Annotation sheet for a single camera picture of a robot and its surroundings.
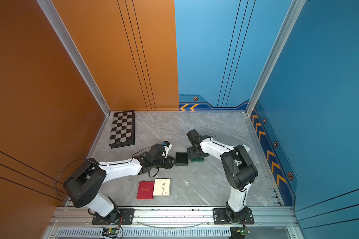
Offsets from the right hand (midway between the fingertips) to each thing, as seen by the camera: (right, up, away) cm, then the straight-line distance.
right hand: (196, 154), depth 95 cm
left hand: (-13, -2, -6) cm, 14 cm away
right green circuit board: (+18, -32, -25) cm, 45 cm away
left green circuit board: (-44, -34, -23) cm, 60 cm away
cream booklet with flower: (-20, -15, -16) cm, 29 cm away
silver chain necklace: (-27, +18, +17) cm, 36 cm away
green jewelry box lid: (0, -2, -7) cm, 8 cm away
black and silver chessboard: (-51, +14, +10) cm, 54 cm away
